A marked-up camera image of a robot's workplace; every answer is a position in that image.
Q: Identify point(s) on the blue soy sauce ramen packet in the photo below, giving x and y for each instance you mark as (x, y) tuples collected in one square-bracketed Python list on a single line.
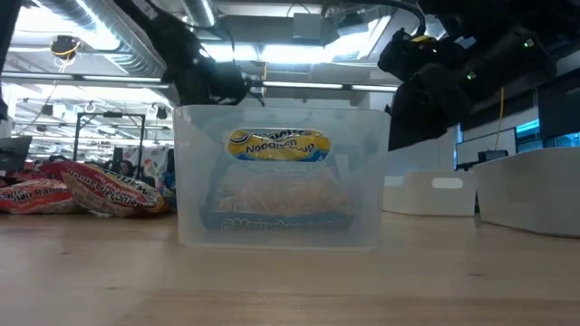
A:
[(278, 146)]

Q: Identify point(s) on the clear plastic storage bin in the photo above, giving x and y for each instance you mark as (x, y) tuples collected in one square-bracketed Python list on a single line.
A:
[(281, 235)]

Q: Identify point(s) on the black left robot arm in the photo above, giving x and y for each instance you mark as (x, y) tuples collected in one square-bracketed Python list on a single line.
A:
[(167, 31)]

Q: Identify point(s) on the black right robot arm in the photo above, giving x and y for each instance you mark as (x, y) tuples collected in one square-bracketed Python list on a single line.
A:
[(498, 59)]

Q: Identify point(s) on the white lit monitor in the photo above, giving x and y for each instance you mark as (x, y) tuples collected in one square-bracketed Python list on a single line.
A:
[(485, 147)]

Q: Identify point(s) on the white plastic bin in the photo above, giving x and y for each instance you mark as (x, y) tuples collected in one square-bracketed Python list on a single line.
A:
[(430, 199), (530, 194)]

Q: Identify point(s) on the blue lit screen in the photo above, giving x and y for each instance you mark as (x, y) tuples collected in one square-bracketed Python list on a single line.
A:
[(528, 127)]

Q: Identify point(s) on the gray ceiling junction box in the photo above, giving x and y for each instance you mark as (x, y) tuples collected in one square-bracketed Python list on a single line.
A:
[(308, 26)]

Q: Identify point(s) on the person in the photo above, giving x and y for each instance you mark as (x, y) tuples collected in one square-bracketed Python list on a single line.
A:
[(126, 168)]

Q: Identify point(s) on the gray monitor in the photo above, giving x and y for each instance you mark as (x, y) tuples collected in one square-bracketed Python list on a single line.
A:
[(13, 151)]

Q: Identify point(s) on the silver ventilation duct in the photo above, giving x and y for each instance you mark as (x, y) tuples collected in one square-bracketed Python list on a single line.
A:
[(199, 11), (113, 36)]

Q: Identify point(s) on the black rack frame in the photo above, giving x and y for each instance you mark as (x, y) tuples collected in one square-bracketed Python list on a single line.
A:
[(109, 115)]

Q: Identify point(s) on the black upright post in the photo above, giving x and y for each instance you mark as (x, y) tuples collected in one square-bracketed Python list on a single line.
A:
[(6, 27)]

